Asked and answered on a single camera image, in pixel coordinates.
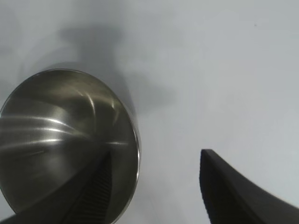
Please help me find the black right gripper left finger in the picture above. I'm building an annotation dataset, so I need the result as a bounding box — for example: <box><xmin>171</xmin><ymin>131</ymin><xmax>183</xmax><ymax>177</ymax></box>
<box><xmin>0</xmin><ymin>150</ymin><xmax>114</xmax><ymax>224</ymax></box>

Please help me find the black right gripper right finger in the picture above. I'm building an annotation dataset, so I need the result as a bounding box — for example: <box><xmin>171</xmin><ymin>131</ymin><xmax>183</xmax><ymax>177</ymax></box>
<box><xmin>199</xmin><ymin>149</ymin><xmax>299</xmax><ymax>224</ymax></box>

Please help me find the stainless steel mixing bowl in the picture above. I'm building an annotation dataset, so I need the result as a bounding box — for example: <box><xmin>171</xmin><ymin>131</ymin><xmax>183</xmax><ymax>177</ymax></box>
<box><xmin>0</xmin><ymin>68</ymin><xmax>142</xmax><ymax>222</ymax></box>

